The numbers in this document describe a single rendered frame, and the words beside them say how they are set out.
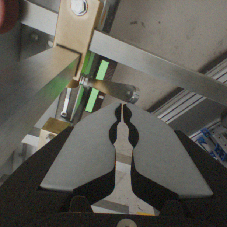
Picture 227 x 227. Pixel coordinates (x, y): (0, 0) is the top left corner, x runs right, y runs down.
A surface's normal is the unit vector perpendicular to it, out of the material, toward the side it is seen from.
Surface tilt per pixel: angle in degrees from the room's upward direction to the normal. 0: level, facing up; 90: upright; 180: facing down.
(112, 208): 90
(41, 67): 90
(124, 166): 0
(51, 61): 90
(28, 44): 0
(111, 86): 76
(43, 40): 0
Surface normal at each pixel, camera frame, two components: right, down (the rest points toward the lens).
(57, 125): 0.36, -0.80
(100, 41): -0.04, 0.51
